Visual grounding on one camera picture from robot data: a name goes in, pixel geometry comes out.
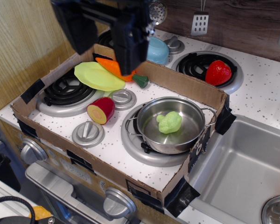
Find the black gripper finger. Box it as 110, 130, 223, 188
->
51, 0, 98, 55
111, 0, 154, 76

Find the light green toy broccoli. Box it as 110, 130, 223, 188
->
156, 111, 182, 134

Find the stainless steel pan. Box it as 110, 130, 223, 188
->
125, 96, 217, 154

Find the back left black burner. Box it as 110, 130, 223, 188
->
98, 30, 114, 49

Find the hanging silver strainer ladle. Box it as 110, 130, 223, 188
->
149, 0, 167, 25

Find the light blue toy bowl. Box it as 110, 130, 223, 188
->
147, 37, 169, 65

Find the yellow-green toy plate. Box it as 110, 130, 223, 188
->
74, 62, 126, 91

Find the orange toy carrot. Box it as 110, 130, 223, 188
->
95, 57, 149, 88

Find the silver stove knob back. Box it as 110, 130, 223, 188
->
164, 36, 185, 55

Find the silver stove knob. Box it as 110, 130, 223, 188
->
110, 89, 137, 111
72, 121, 105, 148
164, 36, 185, 55

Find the hanging silver spatula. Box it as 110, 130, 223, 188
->
191, 0, 209, 36

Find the back right black burner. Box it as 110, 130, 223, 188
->
171, 51, 244, 94

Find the silver stove knob centre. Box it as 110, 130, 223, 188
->
110, 89, 137, 111

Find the red toy fruit half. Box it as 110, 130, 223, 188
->
87, 97, 115, 125

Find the red toy strawberry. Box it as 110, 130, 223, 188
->
205, 60, 232, 86

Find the silver stove knob front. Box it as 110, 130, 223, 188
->
72, 121, 105, 148

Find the silver oven knob left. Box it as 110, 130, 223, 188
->
20, 138, 48, 165

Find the silver oven knob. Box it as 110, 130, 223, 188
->
103, 187, 137, 219
20, 138, 48, 165

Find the silver oven door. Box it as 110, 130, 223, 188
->
25, 162, 134, 224

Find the silver oven knob right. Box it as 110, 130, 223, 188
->
103, 187, 137, 219

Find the cardboard fence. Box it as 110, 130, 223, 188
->
12, 44, 229, 217

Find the silver sink basin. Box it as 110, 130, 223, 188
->
189, 115, 280, 224

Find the orange tape piece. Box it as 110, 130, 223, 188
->
32, 205, 52, 220

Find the silver plate in corner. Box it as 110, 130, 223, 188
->
261, 195, 280, 224

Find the black cable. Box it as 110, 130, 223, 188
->
0, 196, 36, 222

